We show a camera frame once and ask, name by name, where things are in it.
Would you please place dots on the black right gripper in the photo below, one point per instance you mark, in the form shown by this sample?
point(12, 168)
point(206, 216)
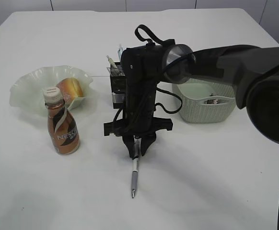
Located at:
point(135, 116)

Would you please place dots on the golden sugared bread roll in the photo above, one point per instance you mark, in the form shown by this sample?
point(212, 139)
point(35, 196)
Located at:
point(70, 89)

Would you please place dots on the pale green wavy glass plate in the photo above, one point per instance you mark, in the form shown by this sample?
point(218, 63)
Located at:
point(27, 92)

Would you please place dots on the blue grip pen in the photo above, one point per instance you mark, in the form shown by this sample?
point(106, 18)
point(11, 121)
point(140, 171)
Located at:
point(120, 51)

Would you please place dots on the brown coffee bottle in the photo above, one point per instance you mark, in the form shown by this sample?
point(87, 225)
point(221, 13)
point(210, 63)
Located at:
point(62, 127)

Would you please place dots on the brown paper scrap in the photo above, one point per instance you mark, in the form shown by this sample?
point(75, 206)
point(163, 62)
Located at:
point(213, 99)

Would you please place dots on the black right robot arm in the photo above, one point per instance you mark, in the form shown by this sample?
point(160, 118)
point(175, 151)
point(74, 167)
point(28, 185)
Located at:
point(251, 71)

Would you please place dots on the beige grip pen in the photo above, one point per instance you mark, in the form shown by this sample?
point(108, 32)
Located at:
point(112, 63)

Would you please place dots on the black mesh pen holder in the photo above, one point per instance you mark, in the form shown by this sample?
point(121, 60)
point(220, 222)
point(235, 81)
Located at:
point(118, 85)

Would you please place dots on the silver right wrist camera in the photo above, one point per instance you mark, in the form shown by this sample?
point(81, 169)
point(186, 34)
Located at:
point(118, 98)

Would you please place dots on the pale green woven basket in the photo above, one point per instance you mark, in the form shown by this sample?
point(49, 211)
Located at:
point(193, 94)

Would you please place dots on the clear plastic ruler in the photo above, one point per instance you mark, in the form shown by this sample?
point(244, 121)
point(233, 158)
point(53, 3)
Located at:
point(115, 72)

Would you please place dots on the grey grip pen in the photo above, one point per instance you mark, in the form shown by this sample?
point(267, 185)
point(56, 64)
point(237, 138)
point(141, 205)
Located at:
point(135, 172)

